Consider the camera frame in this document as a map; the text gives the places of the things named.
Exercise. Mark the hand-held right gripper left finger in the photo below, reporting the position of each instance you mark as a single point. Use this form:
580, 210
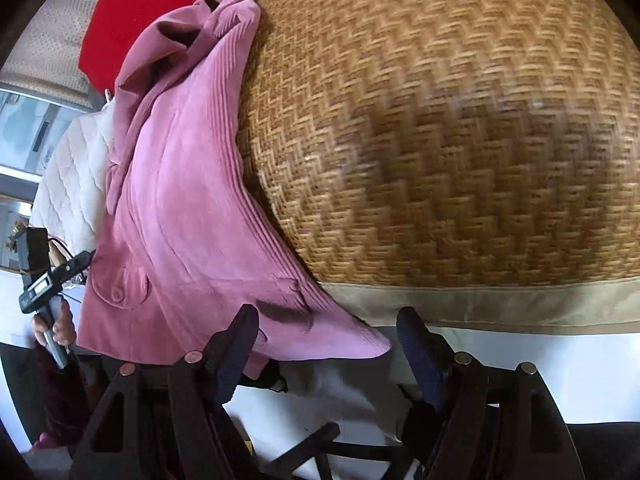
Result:
234, 360

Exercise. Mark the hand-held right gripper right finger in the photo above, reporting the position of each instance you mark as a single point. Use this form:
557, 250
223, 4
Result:
422, 355

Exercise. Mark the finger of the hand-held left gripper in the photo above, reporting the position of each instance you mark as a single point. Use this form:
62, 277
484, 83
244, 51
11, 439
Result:
72, 265

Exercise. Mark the person's left hand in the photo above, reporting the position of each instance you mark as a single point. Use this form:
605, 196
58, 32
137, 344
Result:
65, 329

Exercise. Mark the white quilted pillow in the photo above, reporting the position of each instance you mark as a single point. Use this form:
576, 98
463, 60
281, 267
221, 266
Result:
75, 175

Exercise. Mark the window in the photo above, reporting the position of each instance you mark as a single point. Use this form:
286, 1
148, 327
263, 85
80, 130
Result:
25, 130

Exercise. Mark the small white pointed trinket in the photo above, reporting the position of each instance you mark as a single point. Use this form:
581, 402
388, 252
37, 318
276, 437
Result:
108, 96

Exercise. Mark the woven rattan bed mat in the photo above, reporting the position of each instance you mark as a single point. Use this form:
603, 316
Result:
440, 135

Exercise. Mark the beige perforated curtain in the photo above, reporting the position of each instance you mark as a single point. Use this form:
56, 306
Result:
55, 30

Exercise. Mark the red blanket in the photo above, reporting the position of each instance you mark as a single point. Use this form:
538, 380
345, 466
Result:
130, 15

